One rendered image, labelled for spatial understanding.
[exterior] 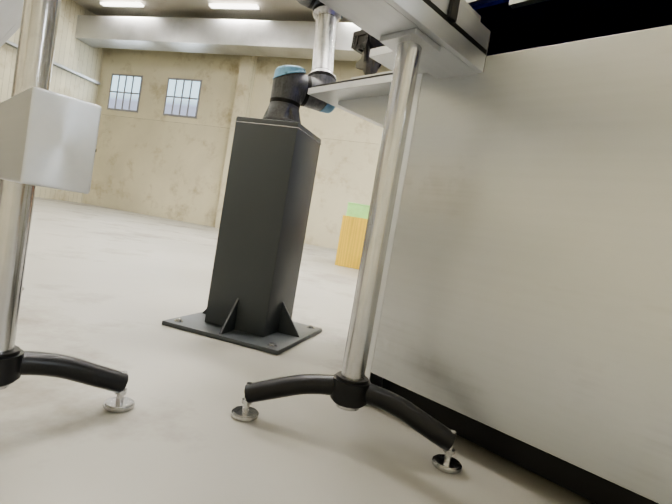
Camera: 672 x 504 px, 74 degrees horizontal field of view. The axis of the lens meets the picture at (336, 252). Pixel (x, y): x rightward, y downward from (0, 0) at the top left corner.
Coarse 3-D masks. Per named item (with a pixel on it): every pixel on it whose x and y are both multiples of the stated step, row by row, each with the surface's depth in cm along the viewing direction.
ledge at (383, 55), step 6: (378, 48) 105; (384, 48) 104; (372, 54) 106; (378, 54) 105; (384, 54) 104; (390, 54) 103; (378, 60) 108; (384, 60) 107; (390, 60) 107; (390, 66) 110; (420, 72) 111; (426, 72) 110
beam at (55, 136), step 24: (24, 96) 57; (48, 96) 55; (0, 120) 69; (24, 120) 56; (48, 120) 56; (72, 120) 58; (96, 120) 59; (0, 144) 67; (24, 144) 55; (48, 144) 56; (72, 144) 58; (96, 144) 60; (0, 168) 65; (24, 168) 55; (48, 168) 57; (72, 168) 58
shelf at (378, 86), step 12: (336, 84) 136; (348, 84) 132; (360, 84) 129; (372, 84) 126; (384, 84) 124; (324, 96) 145; (336, 96) 143; (348, 96) 141; (360, 96) 138; (372, 96) 136
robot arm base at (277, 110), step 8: (272, 104) 166; (280, 104) 165; (288, 104) 166; (296, 104) 168; (272, 112) 165; (280, 112) 164; (288, 112) 166; (296, 112) 168; (288, 120) 164; (296, 120) 167
